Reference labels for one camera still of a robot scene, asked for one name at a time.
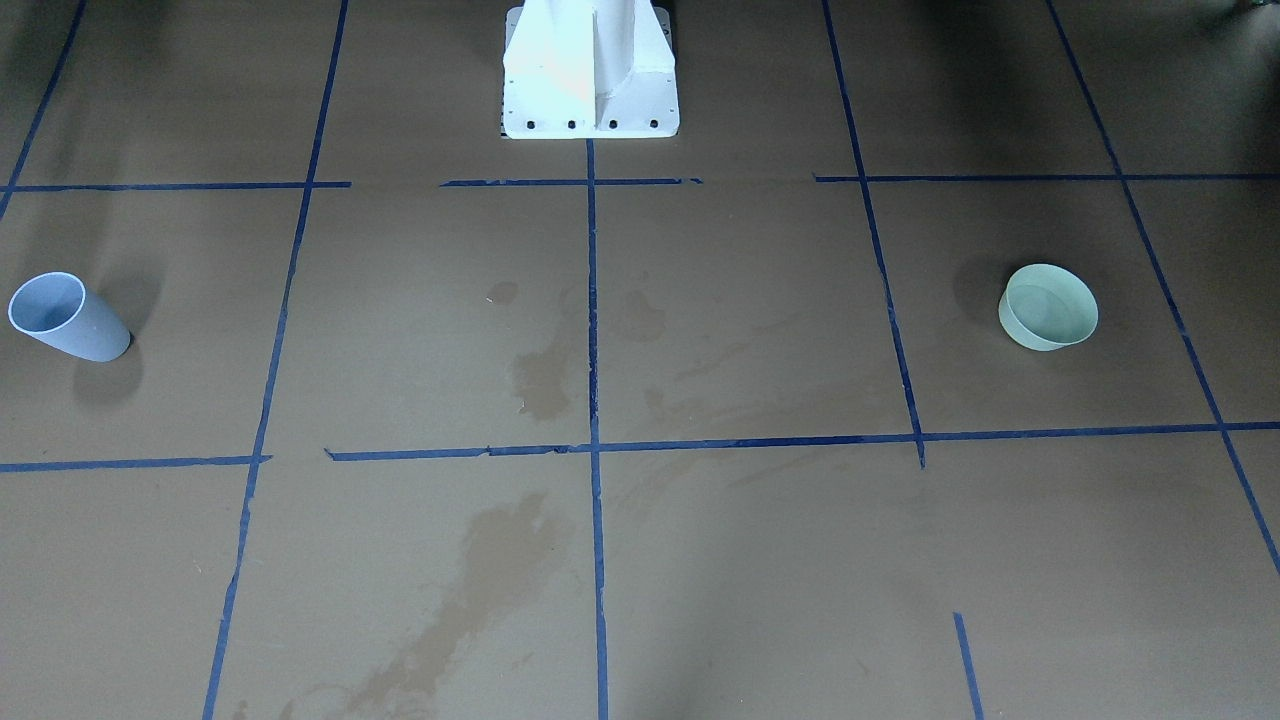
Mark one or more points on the green plastic bowl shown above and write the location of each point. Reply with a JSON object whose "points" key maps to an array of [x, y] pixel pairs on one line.
{"points": [[1045, 307]]}

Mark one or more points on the blue plastic cup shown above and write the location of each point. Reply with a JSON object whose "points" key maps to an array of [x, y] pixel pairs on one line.
{"points": [[57, 309]]}

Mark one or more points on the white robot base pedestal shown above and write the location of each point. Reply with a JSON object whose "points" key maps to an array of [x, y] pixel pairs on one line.
{"points": [[589, 69]]}

